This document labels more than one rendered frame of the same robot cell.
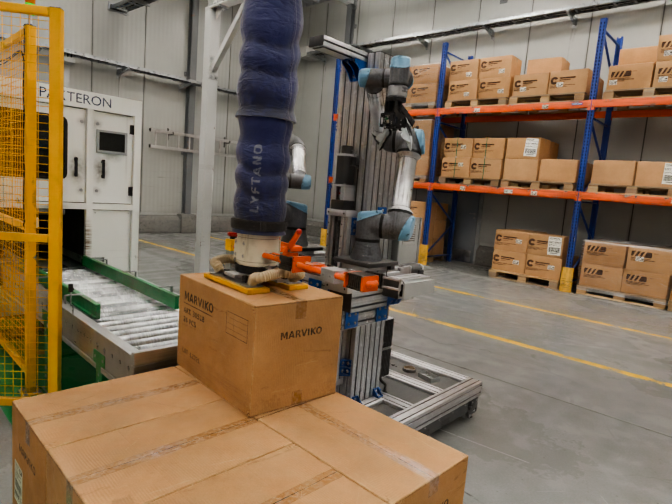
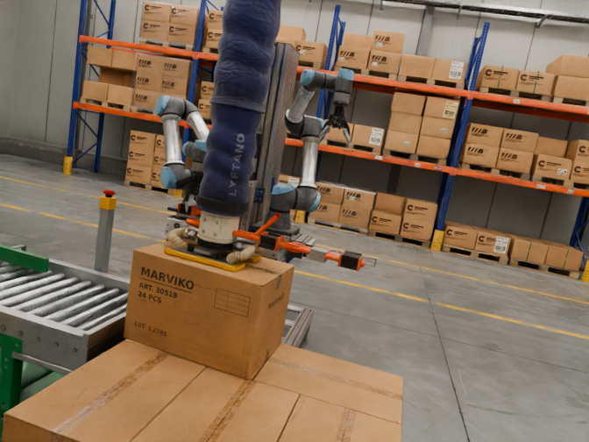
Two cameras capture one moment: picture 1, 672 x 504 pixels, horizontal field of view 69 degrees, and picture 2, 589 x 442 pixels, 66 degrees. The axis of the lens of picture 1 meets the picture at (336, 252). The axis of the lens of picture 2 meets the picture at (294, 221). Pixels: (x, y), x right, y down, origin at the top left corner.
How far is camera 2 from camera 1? 108 cm
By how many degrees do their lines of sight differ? 31
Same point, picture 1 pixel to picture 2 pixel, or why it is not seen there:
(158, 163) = not seen: outside the picture
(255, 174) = (236, 160)
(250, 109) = (237, 101)
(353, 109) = not seen: hidden behind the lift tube
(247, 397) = (245, 363)
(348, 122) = not seen: hidden behind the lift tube
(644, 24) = (358, 15)
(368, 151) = (273, 130)
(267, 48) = (259, 46)
